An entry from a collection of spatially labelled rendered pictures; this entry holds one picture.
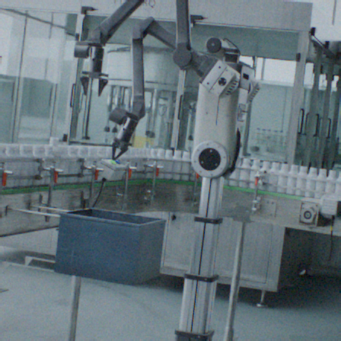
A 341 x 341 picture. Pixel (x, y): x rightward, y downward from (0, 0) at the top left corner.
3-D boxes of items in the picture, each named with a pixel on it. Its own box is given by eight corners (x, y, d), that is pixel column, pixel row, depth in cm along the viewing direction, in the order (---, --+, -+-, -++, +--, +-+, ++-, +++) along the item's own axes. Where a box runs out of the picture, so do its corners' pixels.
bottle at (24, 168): (8, 185, 362) (13, 143, 361) (20, 185, 367) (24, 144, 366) (18, 186, 358) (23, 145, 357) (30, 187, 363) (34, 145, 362)
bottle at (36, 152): (40, 186, 372) (44, 146, 371) (25, 185, 370) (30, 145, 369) (39, 185, 377) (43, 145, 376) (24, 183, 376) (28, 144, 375)
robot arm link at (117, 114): (143, 105, 407) (145, 112, 415) (121, 94, 409) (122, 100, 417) (130, 127, 404) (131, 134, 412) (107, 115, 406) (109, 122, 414)
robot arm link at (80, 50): (101, 30, 378) (107, 34, 387) (74, 27, 381) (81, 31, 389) (97, 58, 378) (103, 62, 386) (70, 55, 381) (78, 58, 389)
